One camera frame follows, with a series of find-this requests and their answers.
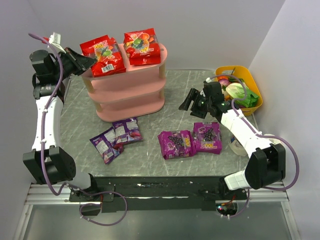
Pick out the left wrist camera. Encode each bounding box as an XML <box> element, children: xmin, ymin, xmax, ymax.
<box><xmin>48</xmin><ymin>32</ymin><xmax>66</xmax><ymax>53</ymax></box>

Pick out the black base frame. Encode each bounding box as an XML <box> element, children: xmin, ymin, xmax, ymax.
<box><xmin>69</xmin><ymin>176</ymin><xmax>249</xmax><ymax>213</ymax></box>

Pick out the red toy vegetable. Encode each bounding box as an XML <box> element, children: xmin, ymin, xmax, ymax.
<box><xmin>217</xmin><ymin>76</ymin><xmax>230</xmax><ymax>89</ymax></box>

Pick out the yellow plastic basket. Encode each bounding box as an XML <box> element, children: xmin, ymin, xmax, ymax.
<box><xmin>215</xmin><ymin>65</ymin><xmax>263</xmax><ymax>117</ymax></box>

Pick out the pink three-tier shelf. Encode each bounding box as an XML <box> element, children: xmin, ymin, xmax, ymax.
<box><xmin>81</xmin><ymin>44</ymin><xmax>168</xmax><ymax>123</ymax></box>

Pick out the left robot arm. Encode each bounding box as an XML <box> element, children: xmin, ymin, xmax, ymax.
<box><xmin>22</xmin><ymin>47</ymin><xmax>98</xmax><ymax>194</ymax></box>

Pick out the white tape roll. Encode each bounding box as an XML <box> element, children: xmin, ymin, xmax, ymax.
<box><xmin>228</xmin><ymin>135</ymin><xmax>284</xmax><ymax>157</ymax></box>

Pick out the purple Fox's berries bag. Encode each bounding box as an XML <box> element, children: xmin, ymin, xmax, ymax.
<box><xmin>90</xmin><ymin>127</ymin><xmax>124</xmax><ymax>165</ymax></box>
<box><xmin>112</xmin><ymin>117</ymin><xmax>143</xmax><ymax>144</ymax></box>

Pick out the green toy cabbage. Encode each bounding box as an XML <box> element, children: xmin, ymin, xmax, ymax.
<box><xmin>226</xmin><ymin>82</ymin><xmax>259</xmax><ymax>108</ymax></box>

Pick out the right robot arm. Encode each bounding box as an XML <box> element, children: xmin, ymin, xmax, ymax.
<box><xmin>179</xmin><ymin>81</ymin><xmax>286</xmax><ymax>191</ymax></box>

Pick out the red fruit candy bag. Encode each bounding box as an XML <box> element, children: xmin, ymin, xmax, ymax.
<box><xmin>79</xmin><ymin>35</ymin><xmax>126</xmax><ymax>78</ymax></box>
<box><xmin>123</xmin><ymin>28</ymin><xmax>161</xmax><ymax>66</ymax></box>

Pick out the purple grape candy bag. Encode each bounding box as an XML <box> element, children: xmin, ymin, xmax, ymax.
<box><xmin>193</xmin><ymin>122</ymin><xmax>223</xmax><ymax>155</ymax></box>
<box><xmin>157</xmin><ymin>130</ymin><xmax>197</xmax><ymax>160</ymax></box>

